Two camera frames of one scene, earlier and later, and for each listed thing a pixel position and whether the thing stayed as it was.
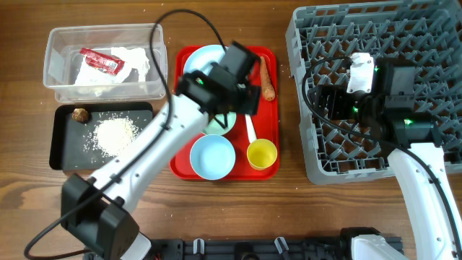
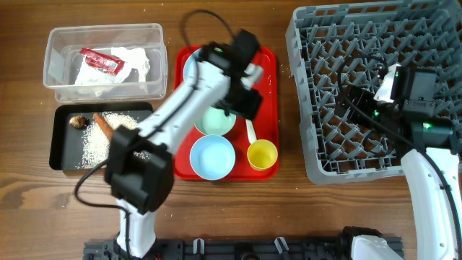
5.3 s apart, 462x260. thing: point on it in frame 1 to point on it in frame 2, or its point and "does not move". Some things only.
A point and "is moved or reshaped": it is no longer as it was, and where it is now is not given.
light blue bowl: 212,157 does not move
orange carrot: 267,83 to 107,128
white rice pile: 112,136 is moved or reshaped
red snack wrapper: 110,64 does not move
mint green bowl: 214,127 does not move
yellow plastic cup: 261,154 does not move
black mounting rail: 253,249 does not move
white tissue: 134,58 does not move
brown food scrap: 79,114 to 79,122
